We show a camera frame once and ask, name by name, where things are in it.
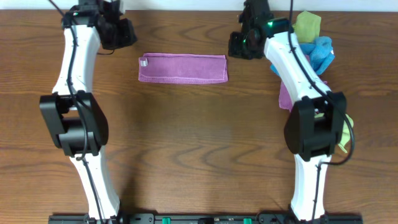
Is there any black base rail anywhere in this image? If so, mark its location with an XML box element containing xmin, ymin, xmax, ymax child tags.
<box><xmin>48</xmin><ymin>213</ymin><xmax>364</xmax><ymax>224</ymax></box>

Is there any blue cloth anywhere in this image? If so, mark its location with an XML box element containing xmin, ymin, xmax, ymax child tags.
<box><xmin>270</xmin><ymin>36</ymin><xmax>336</xmax><ymax>77</ymax></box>

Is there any upper green cloth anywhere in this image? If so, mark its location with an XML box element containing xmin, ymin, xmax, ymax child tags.
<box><xmin>293</xmin><ymin>11</ymin><xmax>322</xmax><ymax>43</ymax></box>

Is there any lower green cloth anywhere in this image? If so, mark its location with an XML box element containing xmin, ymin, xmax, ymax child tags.
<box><xmin>315</xmin><ymin>113</ymin><xmax>354</xmax><ymax>154</ymax></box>

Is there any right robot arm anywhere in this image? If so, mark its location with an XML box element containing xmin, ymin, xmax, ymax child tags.
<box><xmin>228</xmin><ymin>15</ymin><xmax>346</xmax><ymax>223</ymax></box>

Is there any dark purple cloth in pile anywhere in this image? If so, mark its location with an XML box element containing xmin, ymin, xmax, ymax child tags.
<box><xmin>279</xmin><ymin>82</ymin><xmax>293</xmax><ymax>111</ymax></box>

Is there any green cloth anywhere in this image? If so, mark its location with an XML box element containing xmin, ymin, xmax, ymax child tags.
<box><xmin>293</xmin><ymin>11</ymin><xmax>322</xmax><ymax>43</ymax></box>
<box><xmin>315</xmin><ymin>113</ymin><xmax>354</xmax><ymax>154</ymax></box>

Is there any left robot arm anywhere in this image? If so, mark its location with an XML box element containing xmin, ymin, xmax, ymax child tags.
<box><xmin>39</xmin><ymin>1</ymin><xmax>137</xmax><ymax>223</ymax></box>

